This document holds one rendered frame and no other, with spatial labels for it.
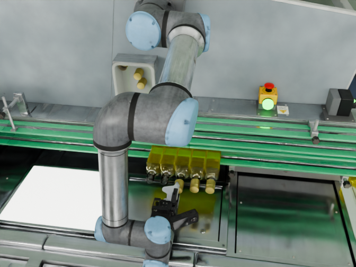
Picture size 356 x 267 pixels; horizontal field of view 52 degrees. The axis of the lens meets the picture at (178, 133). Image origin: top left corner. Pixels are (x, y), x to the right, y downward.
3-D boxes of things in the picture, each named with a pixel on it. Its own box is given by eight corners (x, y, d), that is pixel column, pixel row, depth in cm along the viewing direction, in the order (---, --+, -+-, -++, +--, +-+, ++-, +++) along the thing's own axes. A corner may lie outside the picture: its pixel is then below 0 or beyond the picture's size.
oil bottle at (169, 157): (168, 144, 162) (159, 178, 145) (168, 134, 159) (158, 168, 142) (181, 145, 161) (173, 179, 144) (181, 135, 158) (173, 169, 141)
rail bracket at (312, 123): (305, 123, 145) (309, 144, 135) (309, 107, 141) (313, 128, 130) (315, 124, 145) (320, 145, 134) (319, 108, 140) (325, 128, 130)
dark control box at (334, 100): (325, 104, 153) (328, 115, 146) (329, 87, 148) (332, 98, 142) (345, 105, 152) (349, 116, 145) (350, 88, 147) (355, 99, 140)
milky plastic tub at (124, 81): (122, 99, 166) (117, 109, 160) (116, 53, 153) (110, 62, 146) (160, 101, 164) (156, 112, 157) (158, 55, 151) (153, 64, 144)
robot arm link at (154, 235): (129, 231, 102) (130, 255, 108) (169, 238, 101) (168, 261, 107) (135, 210, 108) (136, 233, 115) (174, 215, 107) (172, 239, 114)
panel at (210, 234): (33, 167, 169) (-7, 226, 143) (32, 162, 168) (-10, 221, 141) (230, 187, 158) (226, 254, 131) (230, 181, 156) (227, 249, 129)
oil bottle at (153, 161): (156, 143, 163) (145, 177, 146) (155, 133, 159) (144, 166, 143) (168, 144, 162) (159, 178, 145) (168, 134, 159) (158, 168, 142)
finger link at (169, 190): (163, 176, 135) (159, 196, 129) (179, 177, 134) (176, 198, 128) (165, 181, 137) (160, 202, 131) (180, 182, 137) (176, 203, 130)
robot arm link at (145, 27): (132, 1, 121) (121, 12, 110) (172, 5, 120) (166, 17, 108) (132, 36, 127) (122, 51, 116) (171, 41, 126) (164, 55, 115)
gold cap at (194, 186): (190, 184, 141) (189, 193, 138) (190, 178, 139) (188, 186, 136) (200, 185, 141) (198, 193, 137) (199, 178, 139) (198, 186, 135)
